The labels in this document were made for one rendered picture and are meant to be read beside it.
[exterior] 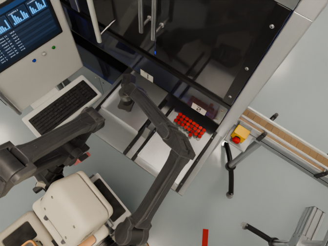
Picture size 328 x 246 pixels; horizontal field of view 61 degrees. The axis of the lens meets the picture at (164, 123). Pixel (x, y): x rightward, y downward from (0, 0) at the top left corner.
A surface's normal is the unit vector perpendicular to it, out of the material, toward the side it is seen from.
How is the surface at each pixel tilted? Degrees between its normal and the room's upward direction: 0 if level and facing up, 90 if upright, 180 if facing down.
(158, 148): 0
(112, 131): 0
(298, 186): 0
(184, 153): 56
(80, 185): 42
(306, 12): 90
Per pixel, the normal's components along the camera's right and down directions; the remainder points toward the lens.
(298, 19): -0.57, 0.75
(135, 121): 0.06, -0.38
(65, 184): 0.54, -0.69
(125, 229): -0.69, -0.31
